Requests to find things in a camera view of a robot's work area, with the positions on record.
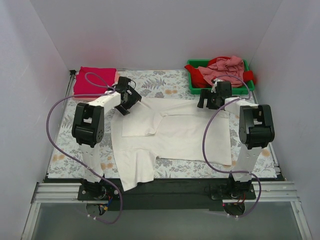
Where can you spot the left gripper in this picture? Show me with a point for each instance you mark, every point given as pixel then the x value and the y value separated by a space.
pixel 130 102

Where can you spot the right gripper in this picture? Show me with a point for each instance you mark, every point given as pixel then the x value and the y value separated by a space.
pixel 206 99

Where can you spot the white printed t-shirt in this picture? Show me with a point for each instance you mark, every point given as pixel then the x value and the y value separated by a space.
pixel 168 129

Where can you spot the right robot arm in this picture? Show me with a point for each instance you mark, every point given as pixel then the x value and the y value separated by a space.
pixel 255 130

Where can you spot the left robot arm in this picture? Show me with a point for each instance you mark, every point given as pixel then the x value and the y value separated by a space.
pixel 88 130

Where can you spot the crumpled red t-shirt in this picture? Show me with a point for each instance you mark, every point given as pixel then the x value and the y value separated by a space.
pixel 197 78

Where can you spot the folded peach t-shirt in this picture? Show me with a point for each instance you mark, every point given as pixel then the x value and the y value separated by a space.
pixel 91 98

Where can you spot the crumpled pink t-shirt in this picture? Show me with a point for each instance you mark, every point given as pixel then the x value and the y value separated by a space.
pixel 230 70

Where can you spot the green plastic tray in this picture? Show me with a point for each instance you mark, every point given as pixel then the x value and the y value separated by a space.
pixel 243 90

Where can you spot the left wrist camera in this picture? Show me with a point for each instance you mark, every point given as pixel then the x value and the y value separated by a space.
pixel 131 85

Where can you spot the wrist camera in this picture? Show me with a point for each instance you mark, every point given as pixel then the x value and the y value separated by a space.
pixel 131 85
pixel 215 84

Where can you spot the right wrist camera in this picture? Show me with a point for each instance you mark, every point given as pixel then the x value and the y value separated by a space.
pixel 215 84

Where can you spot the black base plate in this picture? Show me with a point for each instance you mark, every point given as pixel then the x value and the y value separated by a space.
pixel 171 194

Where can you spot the aluminium frame rail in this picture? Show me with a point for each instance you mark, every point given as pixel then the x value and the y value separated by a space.
pixel 271 191

